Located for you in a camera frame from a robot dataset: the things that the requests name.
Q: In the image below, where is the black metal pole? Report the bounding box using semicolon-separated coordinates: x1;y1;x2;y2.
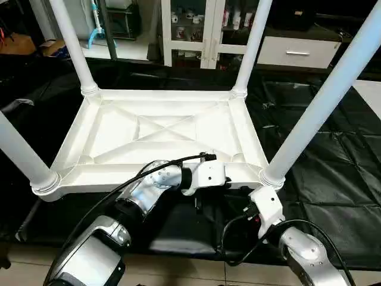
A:
98;0;118;61

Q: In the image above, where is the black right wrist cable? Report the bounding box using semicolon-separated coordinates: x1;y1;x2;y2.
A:
220;212;345;268

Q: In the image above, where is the white flat board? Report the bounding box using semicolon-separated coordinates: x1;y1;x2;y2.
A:
352;80;381;120

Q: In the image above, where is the white drawer unit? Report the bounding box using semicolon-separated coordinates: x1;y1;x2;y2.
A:
257;37;344;70

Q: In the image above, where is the flat brown cardboard sheet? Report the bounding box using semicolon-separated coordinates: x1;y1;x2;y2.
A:
0;33;38;55

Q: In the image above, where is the white glass-door cabinet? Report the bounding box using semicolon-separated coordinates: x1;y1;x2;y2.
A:
161;0;264;69

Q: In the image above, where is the orange cable bundle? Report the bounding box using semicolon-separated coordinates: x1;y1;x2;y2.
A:
0;17;14;43

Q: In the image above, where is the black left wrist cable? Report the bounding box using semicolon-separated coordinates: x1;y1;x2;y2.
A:
57;153;217;281

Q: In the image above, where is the black work mat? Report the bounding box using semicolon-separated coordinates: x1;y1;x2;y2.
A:
0;54;381;272

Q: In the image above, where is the white plastic table top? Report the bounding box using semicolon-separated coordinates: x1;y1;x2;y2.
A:
31;88;286;202

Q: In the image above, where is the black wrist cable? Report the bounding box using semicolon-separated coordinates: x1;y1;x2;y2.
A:
57;153;217;281
220;212;345;268

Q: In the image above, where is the brown cardboard box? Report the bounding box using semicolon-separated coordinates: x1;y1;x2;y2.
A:
40;39;71;58

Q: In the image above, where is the blue plastic tool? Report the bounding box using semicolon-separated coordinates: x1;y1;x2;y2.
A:
86;0;106;49

